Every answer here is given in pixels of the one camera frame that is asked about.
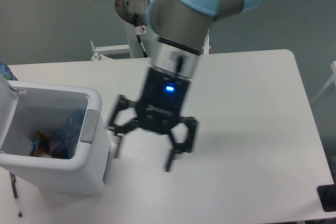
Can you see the black device at table edge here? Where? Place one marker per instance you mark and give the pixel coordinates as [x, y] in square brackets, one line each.
[327, 197]

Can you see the white frame at right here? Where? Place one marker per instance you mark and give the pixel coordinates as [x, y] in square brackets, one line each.
[326, 88]

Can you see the black pen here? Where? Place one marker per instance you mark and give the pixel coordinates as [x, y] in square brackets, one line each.
[15, 194]

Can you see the colourful snack wrapper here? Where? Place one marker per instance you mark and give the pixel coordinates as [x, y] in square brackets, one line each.
[40, 147]

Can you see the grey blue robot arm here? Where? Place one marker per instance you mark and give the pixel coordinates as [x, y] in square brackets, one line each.
[180, 62]

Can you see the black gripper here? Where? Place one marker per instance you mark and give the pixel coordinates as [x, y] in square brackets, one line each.
[158, 110]

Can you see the white plastic trash can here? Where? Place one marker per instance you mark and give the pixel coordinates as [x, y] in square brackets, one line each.
[30, 107]

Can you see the clear blue plastic bottle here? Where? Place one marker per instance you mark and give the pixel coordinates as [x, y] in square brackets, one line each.
[64, 140]

